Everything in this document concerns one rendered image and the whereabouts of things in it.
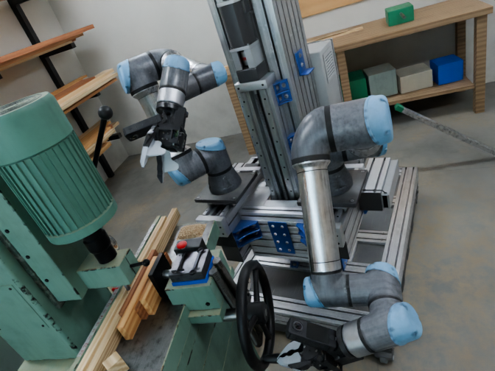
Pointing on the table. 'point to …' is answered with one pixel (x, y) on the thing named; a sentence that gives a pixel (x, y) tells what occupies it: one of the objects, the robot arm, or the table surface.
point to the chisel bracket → (108, 270)
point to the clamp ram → (160, 274)
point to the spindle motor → (51, 170)
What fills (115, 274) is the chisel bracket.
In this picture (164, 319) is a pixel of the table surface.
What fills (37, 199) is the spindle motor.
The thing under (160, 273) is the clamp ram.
